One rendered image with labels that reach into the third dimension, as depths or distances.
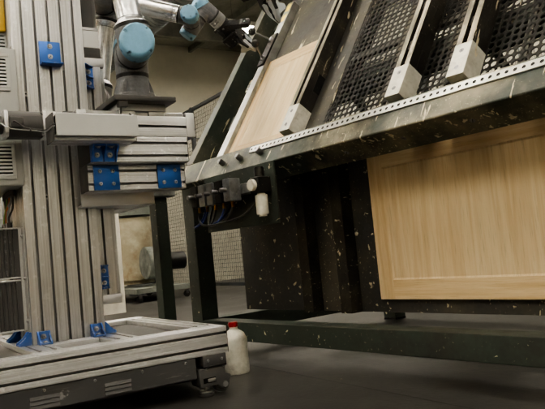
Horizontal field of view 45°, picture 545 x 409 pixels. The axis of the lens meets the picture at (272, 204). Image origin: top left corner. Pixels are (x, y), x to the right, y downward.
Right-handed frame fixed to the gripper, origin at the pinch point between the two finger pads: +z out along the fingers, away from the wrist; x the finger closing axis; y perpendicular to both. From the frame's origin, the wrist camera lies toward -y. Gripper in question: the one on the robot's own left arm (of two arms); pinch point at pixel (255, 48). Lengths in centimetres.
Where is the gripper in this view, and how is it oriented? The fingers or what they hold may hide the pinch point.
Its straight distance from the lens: 316.7
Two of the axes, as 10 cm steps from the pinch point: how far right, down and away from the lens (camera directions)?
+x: -1.2, 7.6, -6.4
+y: -7.0, 4.0, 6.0
